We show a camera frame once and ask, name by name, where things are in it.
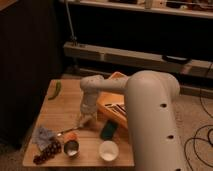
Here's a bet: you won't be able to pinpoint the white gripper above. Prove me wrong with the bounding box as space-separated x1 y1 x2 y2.
77 94 98 128

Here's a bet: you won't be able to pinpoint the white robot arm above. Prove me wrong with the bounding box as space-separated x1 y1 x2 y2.
80 70 187 171

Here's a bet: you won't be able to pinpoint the yellow plastic tray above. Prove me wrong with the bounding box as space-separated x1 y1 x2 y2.
96 71 130 130

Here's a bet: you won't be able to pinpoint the green sponge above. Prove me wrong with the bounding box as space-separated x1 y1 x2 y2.
100 120 118 140

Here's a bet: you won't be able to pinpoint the dark striped utensil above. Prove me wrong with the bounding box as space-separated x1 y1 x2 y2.
105 103 126 116

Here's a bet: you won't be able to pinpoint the bunch of dark grapes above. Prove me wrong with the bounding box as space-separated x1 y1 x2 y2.
33 139 62 165

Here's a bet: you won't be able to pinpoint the blue crumpled cloth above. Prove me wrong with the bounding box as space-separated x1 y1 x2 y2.
32 126 55 151

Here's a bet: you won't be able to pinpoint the metal pole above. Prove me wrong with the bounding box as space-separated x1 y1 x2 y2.
65 0 77 45

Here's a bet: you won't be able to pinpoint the grey metal beam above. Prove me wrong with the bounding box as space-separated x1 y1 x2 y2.
63 42 213 79

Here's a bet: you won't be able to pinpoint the upper shelf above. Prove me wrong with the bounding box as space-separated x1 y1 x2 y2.
59 0 213 19

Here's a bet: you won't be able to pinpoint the black cables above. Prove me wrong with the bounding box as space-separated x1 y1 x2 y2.
183 63 213 169

